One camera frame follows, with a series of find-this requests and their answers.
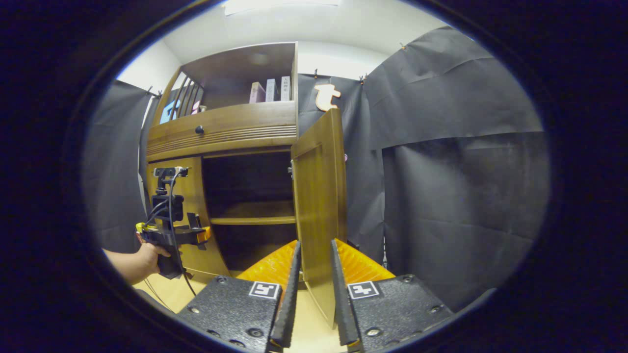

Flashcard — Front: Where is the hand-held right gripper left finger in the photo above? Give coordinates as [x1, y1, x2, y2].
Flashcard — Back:
[177, 239, 302, 353]

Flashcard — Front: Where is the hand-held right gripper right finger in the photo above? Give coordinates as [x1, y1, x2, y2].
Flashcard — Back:
[330, 239, 454, 353]

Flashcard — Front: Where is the wooden double-door shoe cabinet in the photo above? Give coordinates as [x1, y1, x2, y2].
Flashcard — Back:
[146, 42, 300, 285]

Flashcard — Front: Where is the wooden cabinet drawer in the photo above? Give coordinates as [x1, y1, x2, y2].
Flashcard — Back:
[146, 101, 298, 162]

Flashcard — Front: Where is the ceiling light panel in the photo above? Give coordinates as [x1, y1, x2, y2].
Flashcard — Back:
[223, 0, 341, 16]

